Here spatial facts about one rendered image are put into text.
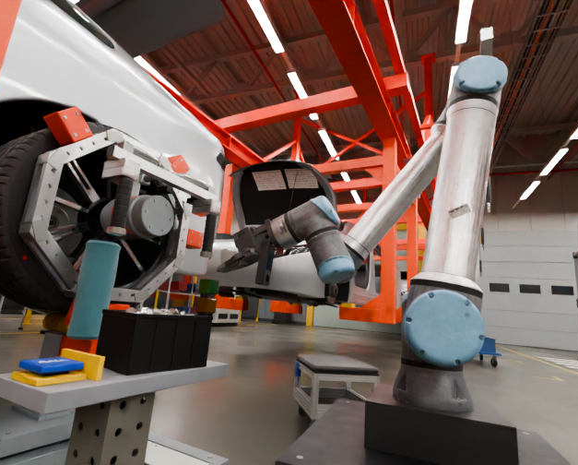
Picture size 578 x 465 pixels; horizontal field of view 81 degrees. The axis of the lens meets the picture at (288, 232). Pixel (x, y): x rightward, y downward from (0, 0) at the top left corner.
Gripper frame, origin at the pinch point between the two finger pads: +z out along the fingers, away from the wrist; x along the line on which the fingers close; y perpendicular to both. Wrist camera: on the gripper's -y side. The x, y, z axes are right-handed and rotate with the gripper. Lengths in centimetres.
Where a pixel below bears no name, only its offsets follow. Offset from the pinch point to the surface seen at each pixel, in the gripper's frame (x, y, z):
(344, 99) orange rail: -287, 251, -66
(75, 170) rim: 17, 48, 32
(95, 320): 17.8, -3.6, 29.4
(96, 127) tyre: 15, 60, 22
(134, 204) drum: 10.8, 28.3, 16.7
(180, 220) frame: -18.9, 34.8, 23.0
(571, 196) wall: -1322, 199, -630
